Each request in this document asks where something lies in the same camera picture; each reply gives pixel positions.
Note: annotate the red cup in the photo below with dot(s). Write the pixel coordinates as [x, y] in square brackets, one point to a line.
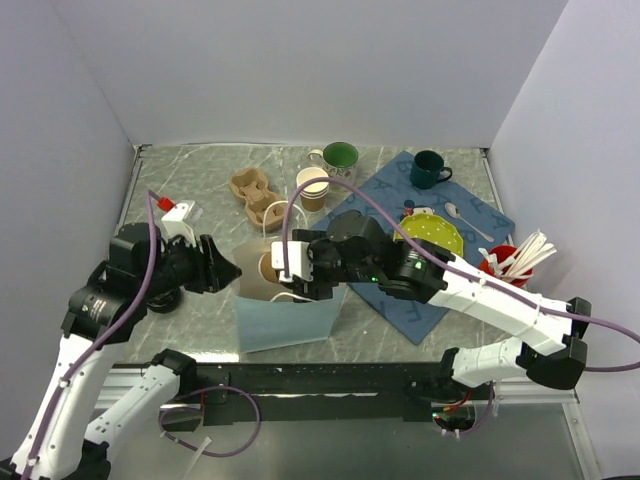
[497, 262]

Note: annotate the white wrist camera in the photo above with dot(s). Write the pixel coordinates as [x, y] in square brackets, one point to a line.
[295, 264]
[179, 219]

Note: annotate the light blue paper bag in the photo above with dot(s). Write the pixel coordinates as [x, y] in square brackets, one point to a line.
[266, 316]

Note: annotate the yellow dotted plate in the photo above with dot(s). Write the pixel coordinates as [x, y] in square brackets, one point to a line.
[434, 229]

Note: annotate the white mug green interior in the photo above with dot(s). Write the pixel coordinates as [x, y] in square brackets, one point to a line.
[338, 160]

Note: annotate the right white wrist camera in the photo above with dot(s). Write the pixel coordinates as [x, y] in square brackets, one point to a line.
[295, 264]

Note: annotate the dark green mug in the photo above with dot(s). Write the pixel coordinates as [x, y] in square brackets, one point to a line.
[428, 169]

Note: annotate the stack of brown paper cups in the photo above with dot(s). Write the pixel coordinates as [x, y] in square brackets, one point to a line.
[312, 197]

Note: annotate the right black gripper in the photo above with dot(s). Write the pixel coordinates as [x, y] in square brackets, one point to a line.
[318, 288]

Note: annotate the silver spoon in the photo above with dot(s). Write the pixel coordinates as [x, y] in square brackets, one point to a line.
[453, 211]

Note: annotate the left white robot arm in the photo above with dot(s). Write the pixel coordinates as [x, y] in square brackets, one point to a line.
[66, 441]

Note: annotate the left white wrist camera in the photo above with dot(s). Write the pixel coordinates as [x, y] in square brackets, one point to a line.
[179, 219]

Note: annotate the white paper-wrapped straws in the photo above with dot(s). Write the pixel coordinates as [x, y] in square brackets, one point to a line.
[534, 250]

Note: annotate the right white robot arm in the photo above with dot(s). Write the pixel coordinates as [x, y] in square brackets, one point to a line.
[544, 343]

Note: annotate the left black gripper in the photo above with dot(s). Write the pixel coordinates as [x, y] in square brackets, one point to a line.
[212, 270]

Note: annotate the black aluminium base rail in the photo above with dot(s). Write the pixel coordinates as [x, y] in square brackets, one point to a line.
[238, 392]

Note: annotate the blue alphabet cloth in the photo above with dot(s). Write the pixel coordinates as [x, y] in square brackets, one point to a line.
[369, 317]

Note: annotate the black lid stack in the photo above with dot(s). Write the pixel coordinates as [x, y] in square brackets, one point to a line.
[166, 303]

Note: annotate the brown paper cup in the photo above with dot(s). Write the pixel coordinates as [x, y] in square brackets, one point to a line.
[266, 270]

